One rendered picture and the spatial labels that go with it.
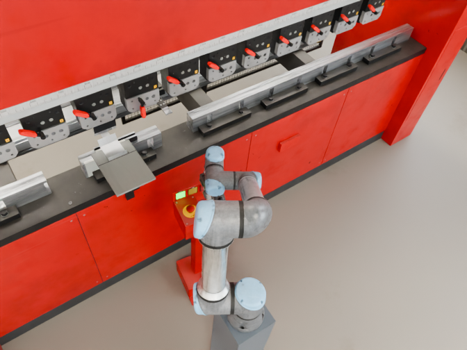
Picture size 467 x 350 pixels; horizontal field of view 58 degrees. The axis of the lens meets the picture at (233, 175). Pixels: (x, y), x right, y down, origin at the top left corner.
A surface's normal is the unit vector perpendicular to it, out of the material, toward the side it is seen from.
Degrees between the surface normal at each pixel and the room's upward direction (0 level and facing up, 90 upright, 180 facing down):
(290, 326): 0
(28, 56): 90
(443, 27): 90
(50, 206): 0
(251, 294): 7
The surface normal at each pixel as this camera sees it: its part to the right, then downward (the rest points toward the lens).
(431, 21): -0.82, 0.41
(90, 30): 0.57, 0.67
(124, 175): 0.07, -0.61
